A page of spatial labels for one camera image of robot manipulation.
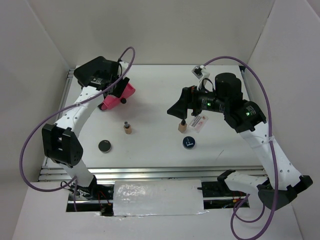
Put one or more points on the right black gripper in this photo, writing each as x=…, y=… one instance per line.
x=189, y=94

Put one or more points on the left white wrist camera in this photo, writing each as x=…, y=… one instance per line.
x=123, y=65

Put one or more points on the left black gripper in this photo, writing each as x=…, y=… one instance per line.
x=123, y=83

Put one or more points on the foundation bottle with silver pump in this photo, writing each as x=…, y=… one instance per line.
x=127, y=128

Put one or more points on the blue round cream jar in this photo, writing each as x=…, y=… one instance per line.
x=188, y=142

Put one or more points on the black drawer organizer box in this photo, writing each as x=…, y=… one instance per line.
x=87, y=74

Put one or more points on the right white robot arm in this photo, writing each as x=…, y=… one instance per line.
x=283, y=182

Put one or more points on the black round compact jar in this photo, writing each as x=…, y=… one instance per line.
x=104, y=146

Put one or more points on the foundation bottle with black cap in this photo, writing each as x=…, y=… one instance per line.
x=182, y=126

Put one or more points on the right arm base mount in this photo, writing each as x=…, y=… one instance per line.
x=216, y=196

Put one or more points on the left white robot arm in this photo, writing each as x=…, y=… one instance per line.
x=60, y=140

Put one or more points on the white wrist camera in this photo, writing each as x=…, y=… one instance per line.
x=123, y=65
x=200, y=73

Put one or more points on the aluminium front rail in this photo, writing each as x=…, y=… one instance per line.
x=209, y=173

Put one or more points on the clear eyelash case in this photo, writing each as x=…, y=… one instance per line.
x=198, y=122

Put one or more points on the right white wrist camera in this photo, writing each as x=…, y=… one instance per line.
x=200, y=73

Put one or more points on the white taped cover plate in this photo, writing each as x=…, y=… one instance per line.
x=157, y=198

